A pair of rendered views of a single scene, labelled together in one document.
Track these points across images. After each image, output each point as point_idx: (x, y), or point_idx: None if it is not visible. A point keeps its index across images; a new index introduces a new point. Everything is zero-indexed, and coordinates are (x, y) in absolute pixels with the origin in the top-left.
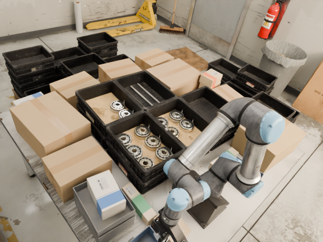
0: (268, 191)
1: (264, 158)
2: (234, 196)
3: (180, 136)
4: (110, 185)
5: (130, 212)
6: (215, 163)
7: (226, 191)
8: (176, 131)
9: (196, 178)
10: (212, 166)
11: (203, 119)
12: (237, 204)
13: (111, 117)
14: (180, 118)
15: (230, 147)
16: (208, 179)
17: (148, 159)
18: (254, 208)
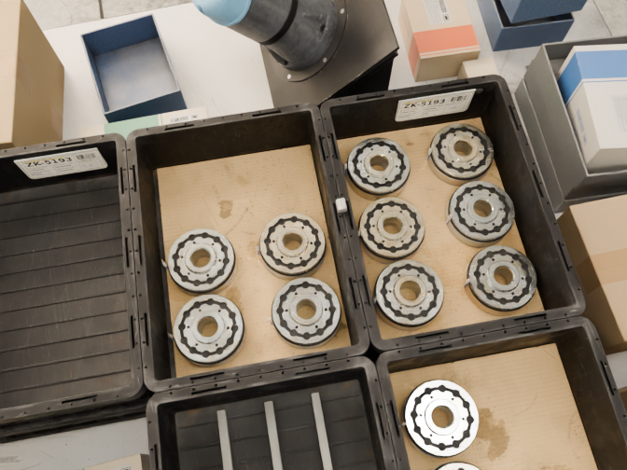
0: (102, 24)
1: (37, 45)
2: (210, 49)
3: (259, 230)
4: (606, 101)
5: (557, 42)
6: (271, 9)
7: (221, 68)
8: (275, 235)
9: (333, 43)
10: (281, 13)
11: (141, 206)
12: (219, 31)
13: (504, 442)
14: (207, 295)
15: None
16: (314, 2)
17: (445, 158)
18: (186, 6)
